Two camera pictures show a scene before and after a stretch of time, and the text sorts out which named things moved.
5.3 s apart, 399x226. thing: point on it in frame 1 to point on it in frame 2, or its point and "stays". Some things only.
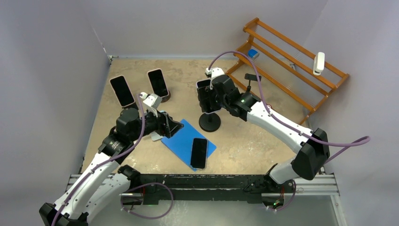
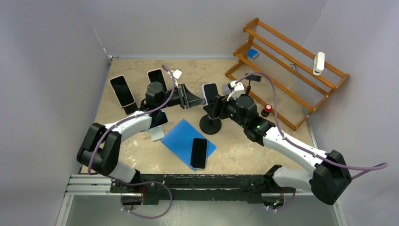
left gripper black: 165,125 to 186,99
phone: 199,153 stays
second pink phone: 158,82 stays
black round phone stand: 209,123 stays
